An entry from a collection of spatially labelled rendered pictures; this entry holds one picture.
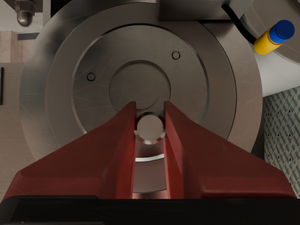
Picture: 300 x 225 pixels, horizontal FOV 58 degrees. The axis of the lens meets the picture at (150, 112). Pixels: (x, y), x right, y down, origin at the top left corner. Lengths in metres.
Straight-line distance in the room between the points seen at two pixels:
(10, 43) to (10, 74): 3.29
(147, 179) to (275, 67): 0.12
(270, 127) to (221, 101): 0.26
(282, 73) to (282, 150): 0.19
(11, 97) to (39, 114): 0.38
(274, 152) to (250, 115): 0.24
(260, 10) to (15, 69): 0.46
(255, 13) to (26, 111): 0.15
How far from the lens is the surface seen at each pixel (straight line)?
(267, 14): 0.20
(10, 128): 0.56
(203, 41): 0.17
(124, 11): 0.18
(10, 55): 3.81
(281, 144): 0.39
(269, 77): 0.23
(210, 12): 0.17
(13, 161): 0.55
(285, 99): 0.38
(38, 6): 0.59
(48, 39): 0.18
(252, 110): 0.17
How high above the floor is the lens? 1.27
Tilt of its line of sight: 4 degrees down
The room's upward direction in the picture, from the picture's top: 180 degrees clockwise
